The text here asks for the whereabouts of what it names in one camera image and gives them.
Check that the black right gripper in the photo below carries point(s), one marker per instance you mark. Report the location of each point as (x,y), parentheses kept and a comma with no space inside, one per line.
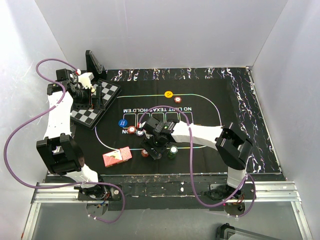
(146,145)

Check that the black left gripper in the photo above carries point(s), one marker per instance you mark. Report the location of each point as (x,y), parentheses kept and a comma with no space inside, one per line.
(94,103)

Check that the red poker chip stack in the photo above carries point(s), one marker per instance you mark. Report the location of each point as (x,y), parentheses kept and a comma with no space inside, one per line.
(144,153)

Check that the blue chips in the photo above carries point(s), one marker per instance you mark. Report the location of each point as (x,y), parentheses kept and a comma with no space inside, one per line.
(140,133)

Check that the red chips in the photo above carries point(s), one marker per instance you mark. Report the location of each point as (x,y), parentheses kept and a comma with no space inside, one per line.
(131,129)
(177,99)

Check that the blue small blind button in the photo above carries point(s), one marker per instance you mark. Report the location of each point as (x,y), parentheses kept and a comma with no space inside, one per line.
(122,123)

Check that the yellow big blind button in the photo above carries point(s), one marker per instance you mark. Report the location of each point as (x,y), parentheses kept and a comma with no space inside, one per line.
(168,94)

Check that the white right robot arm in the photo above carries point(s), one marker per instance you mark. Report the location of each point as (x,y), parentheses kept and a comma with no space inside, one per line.
(232,144)

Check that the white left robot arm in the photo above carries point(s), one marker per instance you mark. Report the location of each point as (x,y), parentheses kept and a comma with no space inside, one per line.
(58,150)

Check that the black white chess board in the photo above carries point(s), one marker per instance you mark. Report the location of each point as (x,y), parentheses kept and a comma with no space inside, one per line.
(105,94)

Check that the red playing card box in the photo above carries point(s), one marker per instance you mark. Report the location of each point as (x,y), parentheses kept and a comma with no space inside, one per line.
(117,156)

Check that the green poker chip stack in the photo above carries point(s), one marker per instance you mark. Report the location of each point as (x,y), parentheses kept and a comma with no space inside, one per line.
(172,152)

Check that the black chess board lid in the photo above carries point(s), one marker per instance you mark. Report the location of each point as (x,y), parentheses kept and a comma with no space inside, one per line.
(94,66)

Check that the black case bottom right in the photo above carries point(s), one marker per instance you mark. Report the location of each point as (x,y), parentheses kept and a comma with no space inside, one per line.
(229,232)

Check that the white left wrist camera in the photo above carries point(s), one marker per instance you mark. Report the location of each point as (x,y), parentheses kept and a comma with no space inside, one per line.
(85,80)

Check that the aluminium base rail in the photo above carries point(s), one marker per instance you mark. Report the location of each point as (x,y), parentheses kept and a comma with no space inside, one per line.
(166,210)

